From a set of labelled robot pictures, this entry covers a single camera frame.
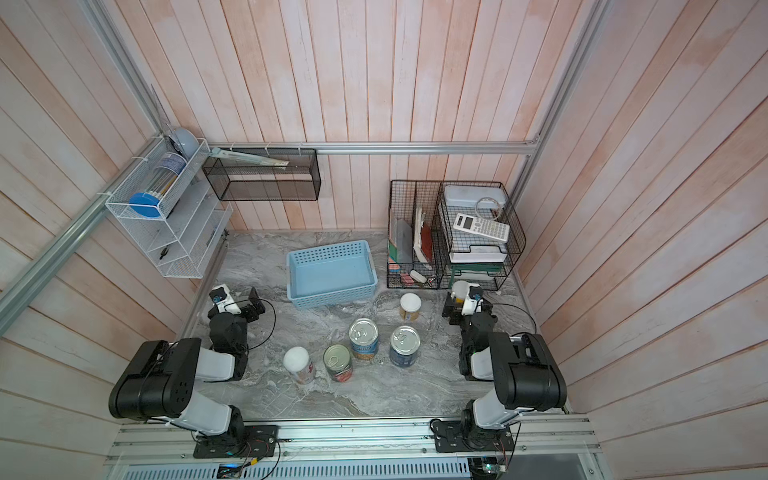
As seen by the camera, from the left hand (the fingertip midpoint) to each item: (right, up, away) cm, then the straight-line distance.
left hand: (242, 294), depth 91 cm
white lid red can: (+21, -16, -16) cm, 31 cm away
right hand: (+69, +1, +1) cm, 69 cm away
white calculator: (+75, +21, +1) cm, 78 cm away
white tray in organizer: (+75, +32, +8) cm, 82 cm away
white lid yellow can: (+52, -3, +2) cm, 52 cm away
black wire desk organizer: (+65, +20, +13) cm, 69 cm away
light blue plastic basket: (+25, +5, +17) cm, 31 cm away
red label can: (+32, -16, -15) cm, 38 cm away
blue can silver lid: (+38, -10, -9) cm, 40 cm away
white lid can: (+66, +2, -5) cm, 67 cm away
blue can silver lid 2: (+49, -12, -13) cm, 52 cm away
